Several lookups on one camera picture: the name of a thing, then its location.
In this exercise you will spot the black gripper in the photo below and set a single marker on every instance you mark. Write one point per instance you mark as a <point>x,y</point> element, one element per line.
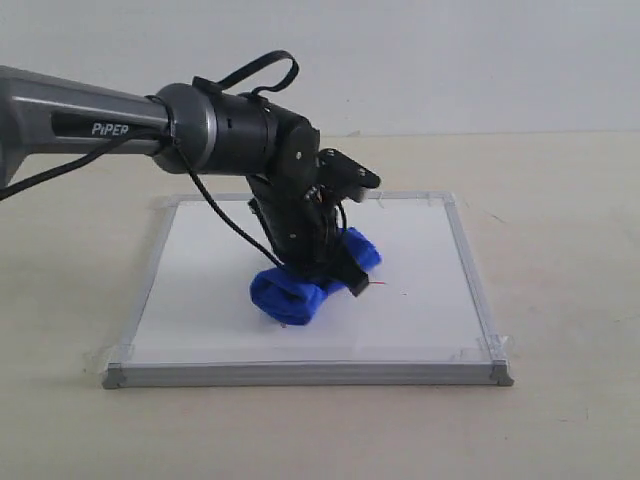
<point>303,233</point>

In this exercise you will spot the blue microfibre cloth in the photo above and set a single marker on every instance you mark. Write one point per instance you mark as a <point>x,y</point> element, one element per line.
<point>294,301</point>

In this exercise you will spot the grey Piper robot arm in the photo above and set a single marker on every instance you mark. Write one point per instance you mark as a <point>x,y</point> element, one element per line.
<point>52,126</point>

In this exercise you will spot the white board with aluminium frame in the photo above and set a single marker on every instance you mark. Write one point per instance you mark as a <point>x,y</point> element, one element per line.
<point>423,320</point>

